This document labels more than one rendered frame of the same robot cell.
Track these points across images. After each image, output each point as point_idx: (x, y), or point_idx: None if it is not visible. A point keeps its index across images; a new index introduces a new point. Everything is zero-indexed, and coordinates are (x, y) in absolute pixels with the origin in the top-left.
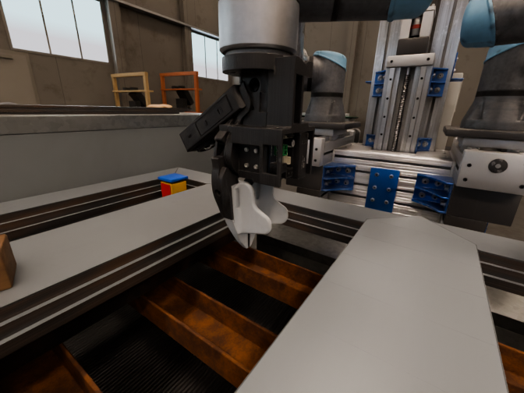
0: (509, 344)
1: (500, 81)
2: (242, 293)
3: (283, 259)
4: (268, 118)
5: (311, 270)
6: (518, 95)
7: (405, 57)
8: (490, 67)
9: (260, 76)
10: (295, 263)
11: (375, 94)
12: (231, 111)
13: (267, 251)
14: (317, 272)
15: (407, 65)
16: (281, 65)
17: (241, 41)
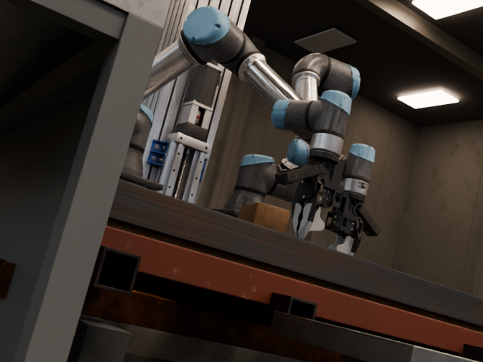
0: (295, 360)
1: (256, 183)
2: (123, 360)
3: (130, 327)
4: (332, 180)
5: (163, 334)
6: (262, 196)
7: (191, 138)
8: (249, 171)
9: (330, 163)
10: (144, 330)
11: (150, 161)
12: (319, 172)
13: (108, 320)
14: (169, 335)
15: (192, 146)
16: (340, 164)
17: (337, 152)
